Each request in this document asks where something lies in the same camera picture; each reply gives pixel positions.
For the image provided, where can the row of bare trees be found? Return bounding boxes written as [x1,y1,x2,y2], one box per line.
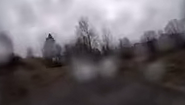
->
[60,5,185,64]

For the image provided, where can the conifer tree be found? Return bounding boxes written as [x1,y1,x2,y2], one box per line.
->
[39,31,63,66]

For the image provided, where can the dark grey asphalt path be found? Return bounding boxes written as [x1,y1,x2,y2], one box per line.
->
[0,65,185,105]

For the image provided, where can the brown grass ground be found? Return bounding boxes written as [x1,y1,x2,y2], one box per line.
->
[0,39,185,105]

